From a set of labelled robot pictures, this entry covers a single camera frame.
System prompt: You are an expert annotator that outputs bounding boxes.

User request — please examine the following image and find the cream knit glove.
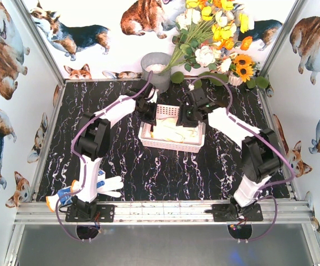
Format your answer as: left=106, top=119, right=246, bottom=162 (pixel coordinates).
left=150, top=117, right=199, bottom=143

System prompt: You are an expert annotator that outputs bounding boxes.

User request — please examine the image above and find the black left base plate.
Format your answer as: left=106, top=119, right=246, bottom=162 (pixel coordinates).
left=65, top=204, right=115, bottom=223

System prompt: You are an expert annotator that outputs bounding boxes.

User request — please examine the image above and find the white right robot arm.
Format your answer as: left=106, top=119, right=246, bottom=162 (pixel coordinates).
left=177, top=88, right=283, bottom=208

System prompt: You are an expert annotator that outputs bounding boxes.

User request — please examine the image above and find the blue dotted white glove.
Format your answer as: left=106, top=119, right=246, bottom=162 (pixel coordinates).
left=46, top=170, right=124, bottom=212

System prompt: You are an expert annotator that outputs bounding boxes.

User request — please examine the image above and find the white plastic storage basket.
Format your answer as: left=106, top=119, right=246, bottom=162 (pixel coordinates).
left=138, top=104, right=205, bottom=153

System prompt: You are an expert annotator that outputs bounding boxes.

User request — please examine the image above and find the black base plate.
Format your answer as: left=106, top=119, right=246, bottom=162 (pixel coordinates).
left=211, top=203, right=264, bottom=222
left=65, top=204, right=115, bottom=223

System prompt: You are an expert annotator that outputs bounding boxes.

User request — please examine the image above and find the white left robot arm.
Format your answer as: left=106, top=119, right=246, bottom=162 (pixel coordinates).
left=71, top=79, right=157, bottom=203

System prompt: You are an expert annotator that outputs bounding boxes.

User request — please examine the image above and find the aluminium front rail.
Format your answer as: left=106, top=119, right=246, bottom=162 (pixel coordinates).
left=13, top=198, right=313, bottom=225

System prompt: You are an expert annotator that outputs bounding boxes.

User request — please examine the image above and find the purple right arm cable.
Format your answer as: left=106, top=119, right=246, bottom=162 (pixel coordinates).
left=190, top=75, right=296, bottom=242

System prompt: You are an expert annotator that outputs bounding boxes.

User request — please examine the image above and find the grey metal bucket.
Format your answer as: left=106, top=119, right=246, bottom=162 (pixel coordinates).
left=141, top=52, right=171, bottom=94

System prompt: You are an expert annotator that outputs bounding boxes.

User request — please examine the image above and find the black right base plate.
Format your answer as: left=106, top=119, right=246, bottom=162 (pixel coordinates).
left=211, top=203, right=264, bottom=222

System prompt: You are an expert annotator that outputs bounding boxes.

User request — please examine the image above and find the artificial flower bouquet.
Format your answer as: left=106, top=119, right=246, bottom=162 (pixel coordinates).
left=167, top=1, right=258, bottom=74

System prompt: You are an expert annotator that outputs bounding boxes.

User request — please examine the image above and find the sunflower pot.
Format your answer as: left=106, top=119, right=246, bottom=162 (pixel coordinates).
left=228, top=54, right=270, bottom=90

